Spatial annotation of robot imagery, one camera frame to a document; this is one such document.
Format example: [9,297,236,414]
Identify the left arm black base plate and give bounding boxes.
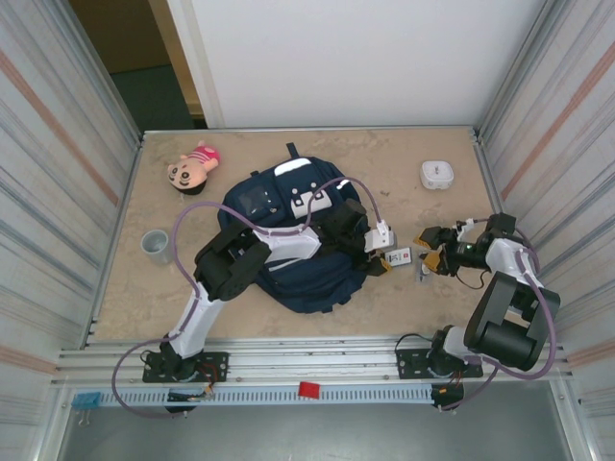
[142,352,230,384]

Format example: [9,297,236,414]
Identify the slotted light blue cable duct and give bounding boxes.
[102,385,434,407]

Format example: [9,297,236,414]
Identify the tan door frame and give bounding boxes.
[147,0,207,119]

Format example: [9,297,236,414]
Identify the light blue tag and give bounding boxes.
[70,391,103,411]

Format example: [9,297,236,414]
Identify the plush doll with pink shirt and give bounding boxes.
[166,139,222,197]

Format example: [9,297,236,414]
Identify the black power connector with wires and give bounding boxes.
[430,382,466,412]
[165,387,216,403]

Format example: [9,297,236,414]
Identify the clear packet with small tool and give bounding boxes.
[412,254,434,286]

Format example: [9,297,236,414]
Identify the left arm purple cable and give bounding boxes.
[111,176,385,423]

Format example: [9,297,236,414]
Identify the grey plastic cup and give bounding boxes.
[139,229,171,266]

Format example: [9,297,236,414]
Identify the aluminium rail frame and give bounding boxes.
[51,335,576,387]

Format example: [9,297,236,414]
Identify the navy blue backpack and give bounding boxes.
[216,141,386,317]

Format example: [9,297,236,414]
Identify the black card pack white label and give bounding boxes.
[383,247,414,269]

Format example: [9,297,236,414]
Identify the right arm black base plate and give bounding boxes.
[394,347,483,381]

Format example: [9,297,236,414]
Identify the white square timer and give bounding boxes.
[420,159,456,192]

